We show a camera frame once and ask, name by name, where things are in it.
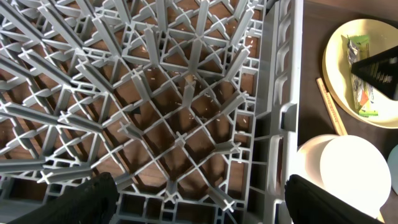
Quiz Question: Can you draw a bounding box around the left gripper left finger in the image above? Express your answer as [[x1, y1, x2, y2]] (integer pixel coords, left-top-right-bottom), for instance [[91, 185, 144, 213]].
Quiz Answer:
[[10, 172, 119, 224]]

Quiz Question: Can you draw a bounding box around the grey plastic dishwasher rack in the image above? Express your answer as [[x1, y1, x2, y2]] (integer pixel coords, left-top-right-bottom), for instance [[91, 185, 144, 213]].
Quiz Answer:
[[1, 0, 304, 223]]

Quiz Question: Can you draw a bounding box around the white paper cup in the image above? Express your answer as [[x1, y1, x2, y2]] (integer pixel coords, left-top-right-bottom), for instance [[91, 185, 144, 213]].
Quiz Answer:
[[295, 134, 391, 218]]

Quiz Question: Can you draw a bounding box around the light blue bowl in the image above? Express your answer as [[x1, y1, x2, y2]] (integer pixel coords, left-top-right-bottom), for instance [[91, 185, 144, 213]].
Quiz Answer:
[[387, 145, 398, 194]]

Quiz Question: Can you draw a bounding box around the yellow round plate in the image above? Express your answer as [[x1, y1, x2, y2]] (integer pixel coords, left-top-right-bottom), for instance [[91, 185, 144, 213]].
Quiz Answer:
[[322, 19, 397, 129]]

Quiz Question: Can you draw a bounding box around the wooden chopstick left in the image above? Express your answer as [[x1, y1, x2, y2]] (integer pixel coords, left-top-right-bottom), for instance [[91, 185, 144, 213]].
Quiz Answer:
[[316, 78, 348, 136]]

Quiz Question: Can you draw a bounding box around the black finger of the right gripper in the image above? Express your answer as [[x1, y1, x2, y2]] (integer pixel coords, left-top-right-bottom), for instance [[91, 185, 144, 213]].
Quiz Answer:
[[351, 46, 398, 100]]

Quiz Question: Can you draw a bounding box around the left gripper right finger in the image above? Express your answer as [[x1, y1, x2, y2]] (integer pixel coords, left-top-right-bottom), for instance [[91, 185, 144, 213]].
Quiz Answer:
[[284, 174, 382, 224]]

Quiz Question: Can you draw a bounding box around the green orange snack wrapper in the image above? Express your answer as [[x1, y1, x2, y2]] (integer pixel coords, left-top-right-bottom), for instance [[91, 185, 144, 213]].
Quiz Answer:
[[347, 35, 379, 117]]

